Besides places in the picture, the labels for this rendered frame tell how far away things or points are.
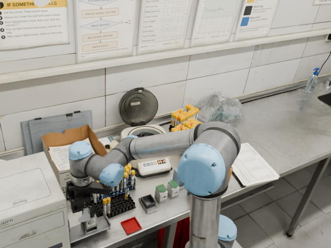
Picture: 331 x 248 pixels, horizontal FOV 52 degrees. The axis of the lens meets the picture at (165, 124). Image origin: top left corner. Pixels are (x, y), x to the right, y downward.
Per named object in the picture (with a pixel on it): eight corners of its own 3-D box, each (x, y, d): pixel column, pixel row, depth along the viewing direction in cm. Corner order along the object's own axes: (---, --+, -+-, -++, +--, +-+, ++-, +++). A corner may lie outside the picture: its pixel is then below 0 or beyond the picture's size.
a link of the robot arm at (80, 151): (82, 157, 107) (62, 147, 110) (84, 182, 113) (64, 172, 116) (98, 144, 113) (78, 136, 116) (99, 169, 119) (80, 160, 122)
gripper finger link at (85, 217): (78, 228, 129) (75, 208, 125) (92, 222, 131) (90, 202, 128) (81, 232, 126) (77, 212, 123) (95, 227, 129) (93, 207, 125)
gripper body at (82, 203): (66, 201, 127) (64, 177, 120) (88, 193, 131) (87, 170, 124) (73, 215, 122) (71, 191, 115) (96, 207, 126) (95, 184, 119)
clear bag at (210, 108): (206, 133, 205) (211, 107, 195) (182, 121, 213) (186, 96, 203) (227, 117, 223) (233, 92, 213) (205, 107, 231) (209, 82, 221)
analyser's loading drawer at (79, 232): (60, 249, 129) (59, 240, 127) (55, 236, 134) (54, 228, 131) (111, 229, 139) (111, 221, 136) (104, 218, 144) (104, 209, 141)
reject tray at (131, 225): (127, 234, 140) (127, 233, 140) (120, 223, 145) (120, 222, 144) (142, 229, 143) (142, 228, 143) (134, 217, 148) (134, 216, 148)
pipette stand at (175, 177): (178, 191, 164) (181, 175, 158) (170, 181, 168) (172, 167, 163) (194, 184, 169) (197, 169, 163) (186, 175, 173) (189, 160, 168)
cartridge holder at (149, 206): (147, 214, 150) (148, 208, 148) (138, 200, 156) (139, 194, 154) (157, 210, 153) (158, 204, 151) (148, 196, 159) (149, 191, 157)
